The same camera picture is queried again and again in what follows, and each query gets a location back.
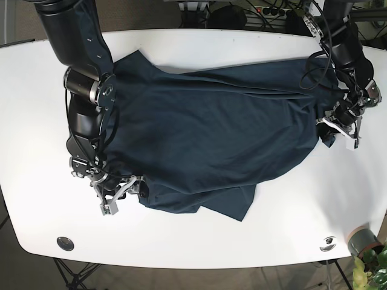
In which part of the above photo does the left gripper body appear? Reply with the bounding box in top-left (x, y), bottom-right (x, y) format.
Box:
top-left (316, 82), bottom-right (382, 150)

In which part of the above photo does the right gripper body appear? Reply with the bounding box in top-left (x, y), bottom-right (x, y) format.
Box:
top-left (70, 156), bottom-right (146, 215)

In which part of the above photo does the dark navy blue T-shirt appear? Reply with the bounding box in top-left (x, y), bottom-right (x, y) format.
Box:
top-left (105, 51), bottom-right (344, 221)

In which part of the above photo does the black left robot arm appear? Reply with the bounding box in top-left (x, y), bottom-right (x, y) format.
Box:
top-left (303, 1), bottom-right (382, 150)

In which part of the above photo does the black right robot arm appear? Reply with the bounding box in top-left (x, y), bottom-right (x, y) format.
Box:
top-left (33, 1), bottom-right (146, 215)

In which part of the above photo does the left metal table grommet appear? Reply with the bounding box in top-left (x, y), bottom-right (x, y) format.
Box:
top-left (56, 236), bottom-right (74, 251)

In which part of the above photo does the metal table grommet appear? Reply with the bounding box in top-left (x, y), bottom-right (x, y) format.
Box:
top-left (56, 236), bottom-right (74, 251)
top-left (319, 236), bottom-right (337, 253)

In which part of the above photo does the grey plant pot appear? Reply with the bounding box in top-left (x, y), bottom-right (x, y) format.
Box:
top-left (346, 226), bottom-right (384, 259)

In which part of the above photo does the right metal table grommet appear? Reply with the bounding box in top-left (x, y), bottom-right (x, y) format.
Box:
top-left (319, 236), bottom-right (337, 253)

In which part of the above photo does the green potted plant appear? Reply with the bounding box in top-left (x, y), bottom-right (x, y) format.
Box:
top-left (353, 246), bottom-right (386, 290)

